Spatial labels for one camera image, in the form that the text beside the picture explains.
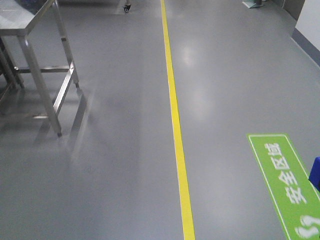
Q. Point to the blue plastic part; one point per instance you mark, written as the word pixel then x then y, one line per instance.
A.
pixel 314 176

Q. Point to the black caster wheel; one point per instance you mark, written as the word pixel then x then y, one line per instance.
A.
pixel 127 6

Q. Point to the green floor safety sign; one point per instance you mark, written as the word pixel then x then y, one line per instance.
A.
pixel 295 199

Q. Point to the stainless steel table frame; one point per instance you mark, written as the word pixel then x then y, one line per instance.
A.
pixel 18 18

